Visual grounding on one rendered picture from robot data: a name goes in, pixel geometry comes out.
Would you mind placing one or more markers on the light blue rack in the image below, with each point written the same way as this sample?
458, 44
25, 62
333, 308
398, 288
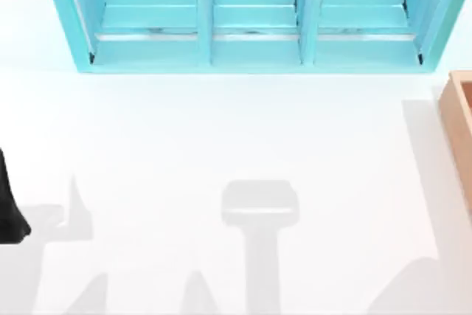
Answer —
258, 53

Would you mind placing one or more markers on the salmon-coloured shallow box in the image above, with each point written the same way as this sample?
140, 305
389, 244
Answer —
455, 127

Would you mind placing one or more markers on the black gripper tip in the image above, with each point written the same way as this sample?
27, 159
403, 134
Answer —
9, 219

